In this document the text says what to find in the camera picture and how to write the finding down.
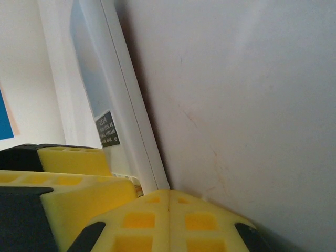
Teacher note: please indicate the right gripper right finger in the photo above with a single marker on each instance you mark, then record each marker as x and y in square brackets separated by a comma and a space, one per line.
[199, 225]

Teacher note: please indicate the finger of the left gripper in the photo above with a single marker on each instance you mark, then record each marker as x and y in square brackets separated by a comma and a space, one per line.
[73, 160]
[78, 199]

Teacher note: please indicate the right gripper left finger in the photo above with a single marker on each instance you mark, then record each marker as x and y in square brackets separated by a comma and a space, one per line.
[136, 225]

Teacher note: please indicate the white remote control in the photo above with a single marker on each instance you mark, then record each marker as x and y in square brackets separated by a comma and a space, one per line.
[123, 78]

